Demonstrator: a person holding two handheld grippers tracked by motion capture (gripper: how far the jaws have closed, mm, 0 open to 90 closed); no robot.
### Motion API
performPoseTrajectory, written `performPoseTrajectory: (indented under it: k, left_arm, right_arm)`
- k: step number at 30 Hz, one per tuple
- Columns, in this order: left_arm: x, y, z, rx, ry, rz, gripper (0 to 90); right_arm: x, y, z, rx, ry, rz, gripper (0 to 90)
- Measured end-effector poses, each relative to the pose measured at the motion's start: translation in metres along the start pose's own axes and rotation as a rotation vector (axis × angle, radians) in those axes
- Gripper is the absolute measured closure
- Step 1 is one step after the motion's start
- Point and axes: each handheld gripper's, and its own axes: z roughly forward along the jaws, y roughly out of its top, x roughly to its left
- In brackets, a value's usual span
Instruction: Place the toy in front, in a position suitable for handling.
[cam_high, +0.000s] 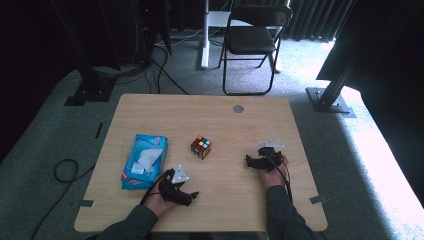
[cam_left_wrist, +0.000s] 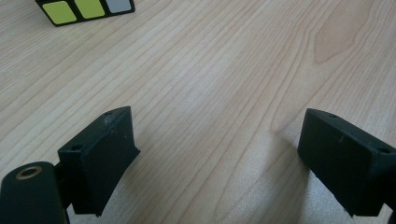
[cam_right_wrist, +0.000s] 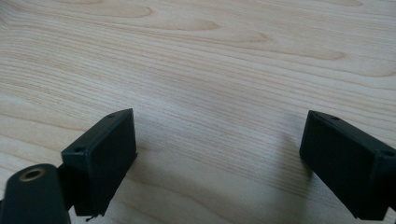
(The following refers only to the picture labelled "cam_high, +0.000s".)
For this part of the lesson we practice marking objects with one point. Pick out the black folding chair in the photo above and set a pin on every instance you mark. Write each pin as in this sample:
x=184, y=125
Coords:
x=250, y=40

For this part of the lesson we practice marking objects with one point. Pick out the black metal stand with base plate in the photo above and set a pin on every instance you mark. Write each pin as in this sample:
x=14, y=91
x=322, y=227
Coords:
x=330, y=96

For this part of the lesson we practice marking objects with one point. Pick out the person's right hand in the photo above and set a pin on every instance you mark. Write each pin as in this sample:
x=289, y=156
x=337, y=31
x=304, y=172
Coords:
x=275, y=176

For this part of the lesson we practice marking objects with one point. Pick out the grey round table grommet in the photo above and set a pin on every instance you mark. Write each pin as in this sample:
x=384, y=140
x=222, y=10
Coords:
x=238, y=109

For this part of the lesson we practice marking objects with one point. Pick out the blue tissue pack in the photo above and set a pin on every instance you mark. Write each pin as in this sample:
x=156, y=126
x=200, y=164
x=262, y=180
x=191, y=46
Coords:
x=140, y=176

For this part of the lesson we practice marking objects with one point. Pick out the black tape strip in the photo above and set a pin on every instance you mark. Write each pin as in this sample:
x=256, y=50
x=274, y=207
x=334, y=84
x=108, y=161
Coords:
x=99, y=130

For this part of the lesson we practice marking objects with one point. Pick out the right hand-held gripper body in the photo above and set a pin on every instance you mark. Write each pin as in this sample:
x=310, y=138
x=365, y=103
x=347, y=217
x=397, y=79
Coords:
x=271, y=156

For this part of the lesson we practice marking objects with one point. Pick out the white desk leg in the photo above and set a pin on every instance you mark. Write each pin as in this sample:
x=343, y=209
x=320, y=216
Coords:
x=205, y=40

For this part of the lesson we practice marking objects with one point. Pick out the black stand with square base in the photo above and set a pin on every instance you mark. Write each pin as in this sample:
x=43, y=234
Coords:
x=90, y=90

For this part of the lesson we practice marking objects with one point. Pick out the dark pleated curtain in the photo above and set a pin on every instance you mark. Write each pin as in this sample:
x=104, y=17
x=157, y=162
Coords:
x=316, y=20

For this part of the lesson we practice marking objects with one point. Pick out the white tissue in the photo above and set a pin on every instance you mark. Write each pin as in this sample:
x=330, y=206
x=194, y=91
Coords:
x=150, y=158

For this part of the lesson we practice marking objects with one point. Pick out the person's left hand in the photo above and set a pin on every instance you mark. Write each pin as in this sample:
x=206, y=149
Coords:
x=158, y=203

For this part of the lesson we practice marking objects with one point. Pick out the colourful puzzle cube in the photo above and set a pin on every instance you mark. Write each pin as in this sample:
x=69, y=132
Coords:
x=201, y=146

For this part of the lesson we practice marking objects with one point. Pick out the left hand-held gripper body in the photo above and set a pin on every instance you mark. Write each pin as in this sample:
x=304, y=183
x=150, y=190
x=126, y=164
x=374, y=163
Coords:
x=173, y=191

